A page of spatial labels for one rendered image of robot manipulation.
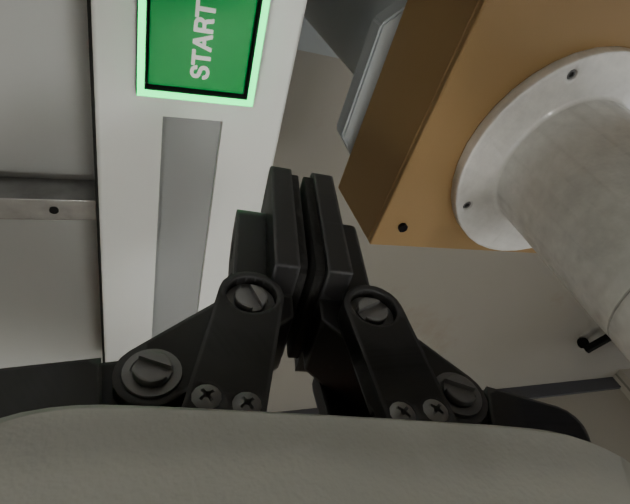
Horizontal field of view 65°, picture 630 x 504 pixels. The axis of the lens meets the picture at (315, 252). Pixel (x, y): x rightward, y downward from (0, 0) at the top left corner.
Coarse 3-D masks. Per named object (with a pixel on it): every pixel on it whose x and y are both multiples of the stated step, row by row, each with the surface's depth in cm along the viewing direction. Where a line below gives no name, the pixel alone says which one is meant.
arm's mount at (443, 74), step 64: (448, 0) 34; (512, 0) 31; (576, 0) 32; (384, 64) 42; (448, 64) 34; (512, 64) 34; (384, 128) 41; (448, 128) 37; (384, 192) 41; (448, 192) 41
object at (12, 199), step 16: (0, 192) 37; (16, 192) 38; (32, 192) 38; (48, 192) 38; (64, 192) 39; (80, 192) 39; (0, 208) 37; (16, 208) 38; (32, 208) 38; (48, 208) 38; (64, 208) 39; (80, 208) 39
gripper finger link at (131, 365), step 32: (288, 192) 12; (256, 224) 12; (288, 224) 11; (256, 256) 11; (288, 256) 10; (288, 288) 10; (192, 320) 9; (288, 320) 10; (128, 352) 8; (160, 352) 8; (192, 352) 8; (128, 384) 8; (160, 384) 8
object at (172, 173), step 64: (128, 0) 21; (128, 64) 23; (128, 128) 25; (192, 128) 26; (256, 128) 27; (128, 192) 27; (192, 192) 29; (256, 192) 29; (128, 256) 30; (192, 256) 32; (128, 320) 33
